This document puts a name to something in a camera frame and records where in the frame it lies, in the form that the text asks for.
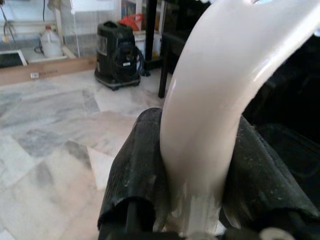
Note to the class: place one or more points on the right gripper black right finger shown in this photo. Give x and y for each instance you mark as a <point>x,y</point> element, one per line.
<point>255,175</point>

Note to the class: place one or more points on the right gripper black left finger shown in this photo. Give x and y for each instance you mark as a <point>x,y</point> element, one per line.
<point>135,160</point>

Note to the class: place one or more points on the black canister vacuum cleaner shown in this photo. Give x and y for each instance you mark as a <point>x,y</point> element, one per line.
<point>117,55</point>

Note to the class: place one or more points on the white plastic bucket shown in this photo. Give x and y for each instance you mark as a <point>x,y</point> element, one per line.
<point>140,45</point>

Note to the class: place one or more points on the long flat cardboard box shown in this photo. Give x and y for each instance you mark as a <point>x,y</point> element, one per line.
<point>50,70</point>

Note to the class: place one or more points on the red plastic bag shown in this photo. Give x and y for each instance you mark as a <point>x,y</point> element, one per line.
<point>132,22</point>

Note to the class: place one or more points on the white plastic jug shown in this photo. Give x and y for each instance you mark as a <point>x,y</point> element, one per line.
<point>50,42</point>

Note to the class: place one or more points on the colourful picture box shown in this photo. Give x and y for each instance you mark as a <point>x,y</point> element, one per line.
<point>128,10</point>

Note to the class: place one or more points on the white shelf rack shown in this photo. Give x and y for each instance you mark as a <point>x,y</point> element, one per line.
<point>59,30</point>

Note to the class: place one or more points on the white framed dark panel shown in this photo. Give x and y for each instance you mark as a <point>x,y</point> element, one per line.
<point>10,58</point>

